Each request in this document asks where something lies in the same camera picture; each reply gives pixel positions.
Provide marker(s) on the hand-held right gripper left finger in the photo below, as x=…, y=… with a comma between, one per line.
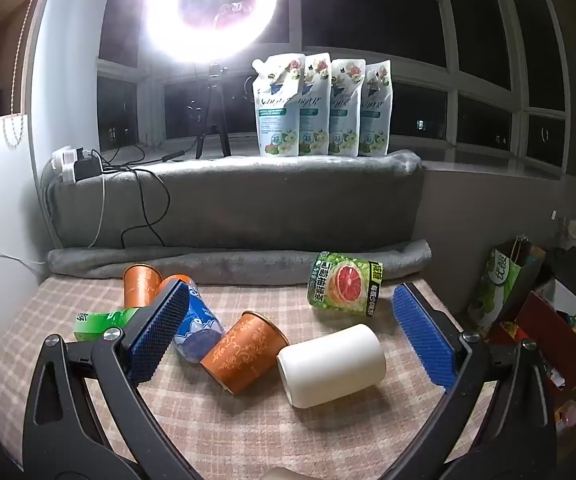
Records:
x=160, y=332

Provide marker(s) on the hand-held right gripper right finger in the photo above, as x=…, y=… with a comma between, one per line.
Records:
x=423, y=345

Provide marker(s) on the white cup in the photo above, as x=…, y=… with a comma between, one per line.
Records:
x=333, y=365

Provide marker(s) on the blue printed cup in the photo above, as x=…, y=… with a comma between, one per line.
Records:
x=200, y=330

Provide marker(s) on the small orange patterned cup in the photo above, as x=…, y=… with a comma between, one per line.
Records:
x=140, y=285
x=170, y=280

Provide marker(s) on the large orange patterned cup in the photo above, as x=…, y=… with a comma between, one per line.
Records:
x=240, y=355

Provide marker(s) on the green plastic bottle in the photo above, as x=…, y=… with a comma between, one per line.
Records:
x=102, y=322

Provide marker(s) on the green paper bag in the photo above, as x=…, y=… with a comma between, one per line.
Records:
x=498, y=285

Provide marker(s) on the green grapefruit can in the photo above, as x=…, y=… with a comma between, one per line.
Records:
x=343, y=282

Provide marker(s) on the rolled grey blanket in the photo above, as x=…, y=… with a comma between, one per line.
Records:
x=248, y=262

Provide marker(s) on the beige checked bed cover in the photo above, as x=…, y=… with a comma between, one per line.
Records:
x=248, y=425

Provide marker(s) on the red cardboard box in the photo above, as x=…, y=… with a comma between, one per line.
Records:
x=558, y=330

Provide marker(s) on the white power strip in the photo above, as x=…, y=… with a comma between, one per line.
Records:
x=62, y=162

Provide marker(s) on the black charger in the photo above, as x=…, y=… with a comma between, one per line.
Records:
x=87, y=167

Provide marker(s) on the grey fleece blanket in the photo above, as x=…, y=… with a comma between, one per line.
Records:
x=268, y=200

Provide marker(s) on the black tripod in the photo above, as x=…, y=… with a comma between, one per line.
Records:
x=213, y=105

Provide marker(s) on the white floral detergent pouch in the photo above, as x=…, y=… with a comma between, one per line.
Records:
x=316, y=110
x=375, y=110
x=278, y=110
x=345, y=110

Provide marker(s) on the white window frame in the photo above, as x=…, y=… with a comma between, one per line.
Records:
x=450, y=90

